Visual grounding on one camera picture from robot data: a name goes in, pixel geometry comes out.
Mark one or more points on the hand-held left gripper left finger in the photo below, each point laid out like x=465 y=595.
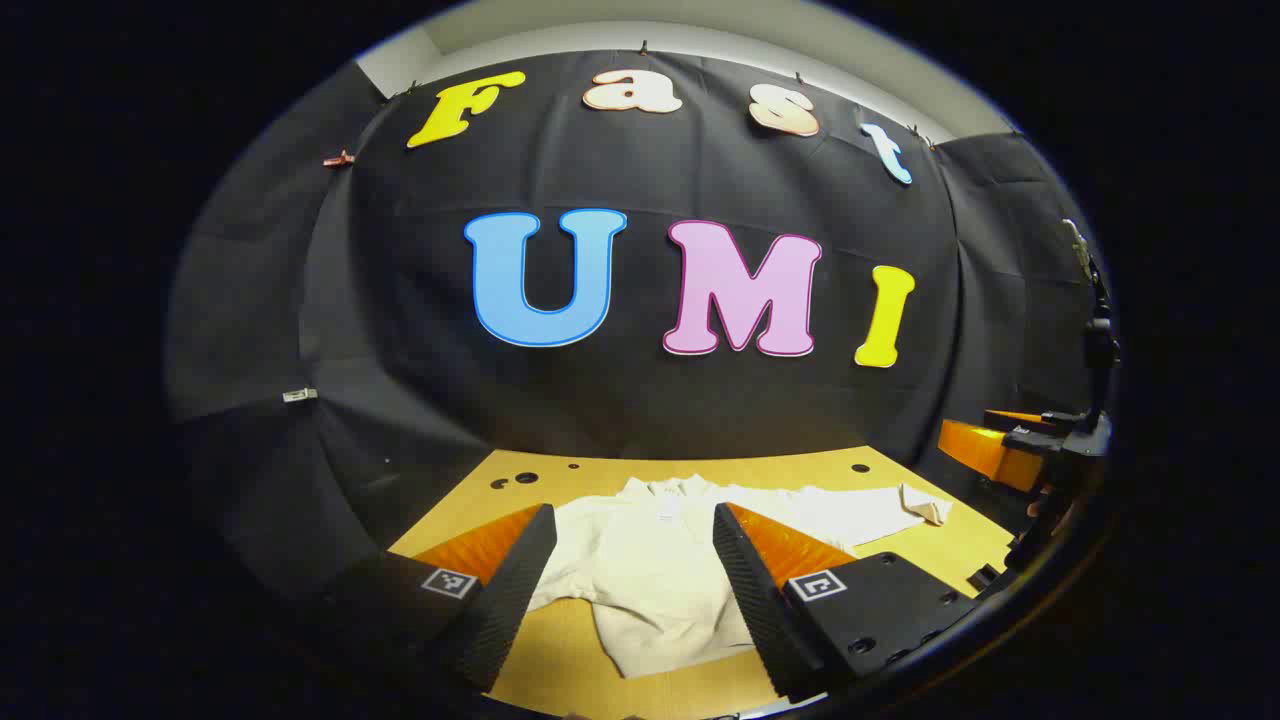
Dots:
x=505 y=600

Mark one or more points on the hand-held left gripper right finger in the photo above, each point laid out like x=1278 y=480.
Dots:
x=760 y=600

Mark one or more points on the red spring clip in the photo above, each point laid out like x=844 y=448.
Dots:
x=340 y=159

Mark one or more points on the white long-sleeved garment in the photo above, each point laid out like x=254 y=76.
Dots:
x=650 y=570

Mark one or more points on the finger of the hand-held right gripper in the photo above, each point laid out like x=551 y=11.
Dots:
x=985 y=455
x=1020 y=418

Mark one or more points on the black backdrop cloth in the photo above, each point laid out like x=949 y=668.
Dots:
x=620 y=400

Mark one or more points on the silver metal clip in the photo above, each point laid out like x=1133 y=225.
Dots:
x=300 y=395

